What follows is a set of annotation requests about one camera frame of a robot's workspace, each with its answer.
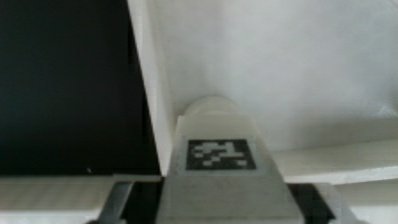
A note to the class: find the white table leg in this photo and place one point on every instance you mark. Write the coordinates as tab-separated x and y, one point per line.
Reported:
223	188

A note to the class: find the white square table top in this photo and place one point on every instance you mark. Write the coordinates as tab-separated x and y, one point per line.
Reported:
298	57

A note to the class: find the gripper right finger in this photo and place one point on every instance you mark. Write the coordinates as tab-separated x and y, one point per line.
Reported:
323	205

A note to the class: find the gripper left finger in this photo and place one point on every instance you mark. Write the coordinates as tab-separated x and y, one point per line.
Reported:
131	204

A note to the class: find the white U-shaped obstacle fence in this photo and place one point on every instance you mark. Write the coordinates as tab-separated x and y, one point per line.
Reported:
61	200

